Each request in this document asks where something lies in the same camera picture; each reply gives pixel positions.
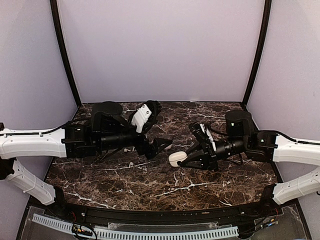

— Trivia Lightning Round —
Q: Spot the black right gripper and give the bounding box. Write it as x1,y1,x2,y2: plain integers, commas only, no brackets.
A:
178,136,248,173

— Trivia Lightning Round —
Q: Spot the white charging case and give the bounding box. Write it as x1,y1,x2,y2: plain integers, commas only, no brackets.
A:
168,151,188,168

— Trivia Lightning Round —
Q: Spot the pink earbud charging case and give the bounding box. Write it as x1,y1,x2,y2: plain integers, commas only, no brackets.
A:
164,144,173,151

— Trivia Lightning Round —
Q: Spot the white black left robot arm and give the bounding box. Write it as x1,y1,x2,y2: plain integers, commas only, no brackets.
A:
0,100,173,218

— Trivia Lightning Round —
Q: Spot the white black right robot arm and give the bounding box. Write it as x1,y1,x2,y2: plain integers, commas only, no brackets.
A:
168,110,320,217

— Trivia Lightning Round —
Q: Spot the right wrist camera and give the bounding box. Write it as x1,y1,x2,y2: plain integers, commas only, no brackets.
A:
188,122,217,152

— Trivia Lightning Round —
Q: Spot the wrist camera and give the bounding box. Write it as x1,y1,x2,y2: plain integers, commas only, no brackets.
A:
128,100,162,134
188,122,217,152

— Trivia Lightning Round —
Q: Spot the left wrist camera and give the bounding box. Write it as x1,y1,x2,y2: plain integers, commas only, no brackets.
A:
128,100,162,134

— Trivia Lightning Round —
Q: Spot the black front aluminium rail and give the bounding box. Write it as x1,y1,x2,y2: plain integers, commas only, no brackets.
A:
43,202,283,226

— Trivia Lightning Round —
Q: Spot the white slotted cable duct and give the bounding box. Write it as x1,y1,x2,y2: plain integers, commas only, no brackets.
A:
31,213,239,240

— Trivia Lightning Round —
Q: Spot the black left frame post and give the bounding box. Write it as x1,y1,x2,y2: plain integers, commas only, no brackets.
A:
49,0,82,108

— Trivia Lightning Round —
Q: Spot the black frame post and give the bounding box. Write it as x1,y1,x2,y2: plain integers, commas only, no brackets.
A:
241,0,272,109
49,0,82,108

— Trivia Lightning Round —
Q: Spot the black right frame post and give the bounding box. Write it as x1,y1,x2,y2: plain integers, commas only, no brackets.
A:
241,0,272,109

